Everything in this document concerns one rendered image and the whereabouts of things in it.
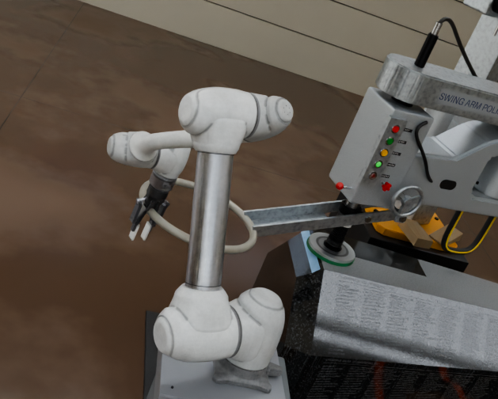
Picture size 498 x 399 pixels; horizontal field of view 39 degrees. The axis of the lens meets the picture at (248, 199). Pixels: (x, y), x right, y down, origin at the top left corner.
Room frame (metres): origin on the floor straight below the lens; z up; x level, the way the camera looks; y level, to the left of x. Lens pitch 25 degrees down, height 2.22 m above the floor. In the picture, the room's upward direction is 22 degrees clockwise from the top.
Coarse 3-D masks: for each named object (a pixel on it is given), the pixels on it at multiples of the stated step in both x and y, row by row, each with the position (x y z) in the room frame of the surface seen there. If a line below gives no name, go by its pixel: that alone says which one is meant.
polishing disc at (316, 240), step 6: (312, 234) 2.76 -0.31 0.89; (318, 234) 2.78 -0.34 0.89; (324, 234) 2.80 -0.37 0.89; (312, 240) 2.71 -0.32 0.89; (318, 240) 2.73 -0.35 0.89; (324, 240) 2.75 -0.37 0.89; (312, 246) 2.66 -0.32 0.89; (318, 246) 2.67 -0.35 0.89; (324, 246) 2.69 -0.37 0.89; (342, 246) 2.76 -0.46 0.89; (348, 246) 2.78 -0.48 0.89; (318, 252) 2.63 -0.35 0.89; (324, 252) 2.64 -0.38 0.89; (330, 252) 2.66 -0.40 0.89; (342, 252) 2.71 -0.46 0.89; (348, 252) 2.73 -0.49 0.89; (354, 252) 2.75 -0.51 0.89; (330, 258) 2.62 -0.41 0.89; (336, 258) 2.63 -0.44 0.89; (342, 258) 2.65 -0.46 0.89; (348, 258) 2.67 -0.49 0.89; (354, 258) 2.70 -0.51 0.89
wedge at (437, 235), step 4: (440, 228) 3.61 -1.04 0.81; (444, 228) 3.62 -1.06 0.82; (436, 232) 3.56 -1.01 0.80; (440, 232) 3.57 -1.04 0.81; (452, 232) 3.60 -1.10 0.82; (456, 232) 3.61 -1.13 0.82; (460, 232) 3.62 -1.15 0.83; (432, 236) 3.51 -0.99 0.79; (436, 236) 3.52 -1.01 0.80; (440, 236) 3.53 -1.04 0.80; (452, 236) 3.56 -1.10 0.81; (456, 236) 3.57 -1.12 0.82; (460, 236) 3.60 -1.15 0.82; (436, 240) 3.48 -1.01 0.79; (440, 240) 3.49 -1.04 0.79; (452, 240) 3.53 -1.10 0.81; (456, 240) 3.58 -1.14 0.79; (440, 244) 3.47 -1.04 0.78; (448, 244) 3.50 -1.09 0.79
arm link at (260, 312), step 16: (256, 288) 1.76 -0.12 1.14; (240, 304) 1.71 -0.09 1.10; (256, 304) 1.70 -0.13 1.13; (272, 304) 1.71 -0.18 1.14; (240, 320) 1.66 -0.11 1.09; (256, 320) 1.67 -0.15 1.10; (272, 320) 1.69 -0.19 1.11; (256, 336) 1.65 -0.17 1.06; (272, 336) 1.69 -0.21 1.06; (240, 352) 1.63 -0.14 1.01; (256, 352) 1.66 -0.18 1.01; (272, 352) 1.71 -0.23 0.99; (256, 368) 1.68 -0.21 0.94
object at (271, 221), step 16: (272, 208) 2.61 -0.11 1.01; (288, 208) 2.64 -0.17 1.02; (304, 208) 2.68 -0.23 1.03; (320, 208) 2.71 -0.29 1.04; (336, 208) 2.75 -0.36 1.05; (256, 224) 2.55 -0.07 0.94; (272, 224) 2.50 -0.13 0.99; (288, 224) 2.53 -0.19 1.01; (304, 224) 2.56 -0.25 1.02; (320, 224) 2.60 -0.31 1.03; (336, 224) 2.63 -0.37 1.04; (352, 224) 2.67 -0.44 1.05
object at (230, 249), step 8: (144, 184) 2.40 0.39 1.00; (176, 184) 2.58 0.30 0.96; (184, 184) 2.59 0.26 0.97; (192, 184) 2.61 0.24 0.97; (144, 192) 2.33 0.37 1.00; (152, 208) 2.24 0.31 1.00; (232, 208) 2.59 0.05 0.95; (240, 208) 2.59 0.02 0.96; (152, 216) 2.21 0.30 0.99; (160, 216) 2.21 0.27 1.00; (240, 216) 2.56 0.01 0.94; (248, 216) 2.56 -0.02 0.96; (160, 224) 2.19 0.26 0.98; (168, 224) 2.19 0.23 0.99; (248, 224) 2.51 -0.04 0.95; (168, 232) 2.18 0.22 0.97; (176, 232) 2.17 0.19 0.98; (184, 232) 2.19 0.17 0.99; (256, 232) 2.45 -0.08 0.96; (184, 240) 2.16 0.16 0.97; (248, 240) 2.37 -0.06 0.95; (256, 240) 2.40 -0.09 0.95; (232, 248) 2.24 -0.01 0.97; (240, 248) 2.27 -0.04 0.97; (248, 248) 2.31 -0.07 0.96
